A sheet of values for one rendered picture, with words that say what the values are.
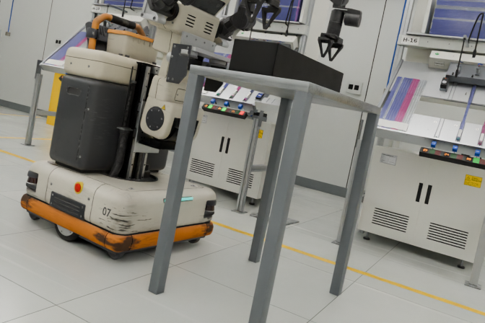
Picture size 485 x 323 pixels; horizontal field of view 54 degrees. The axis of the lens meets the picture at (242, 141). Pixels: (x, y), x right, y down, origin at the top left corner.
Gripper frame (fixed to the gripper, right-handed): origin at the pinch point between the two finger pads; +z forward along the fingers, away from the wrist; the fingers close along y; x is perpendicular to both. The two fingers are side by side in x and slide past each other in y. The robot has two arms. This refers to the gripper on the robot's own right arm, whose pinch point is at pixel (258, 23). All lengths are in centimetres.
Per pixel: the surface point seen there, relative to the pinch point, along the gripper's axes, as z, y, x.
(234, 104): 30, 136, 97
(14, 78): 75, 283, 611
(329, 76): 8.9, 43.6, -8.8
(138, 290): 98, -9, 18
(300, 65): 9.1, 17.6, -9.1
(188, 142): 43.5, -4.7, 13.8
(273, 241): 64, -6, -27
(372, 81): -20, 333, 78
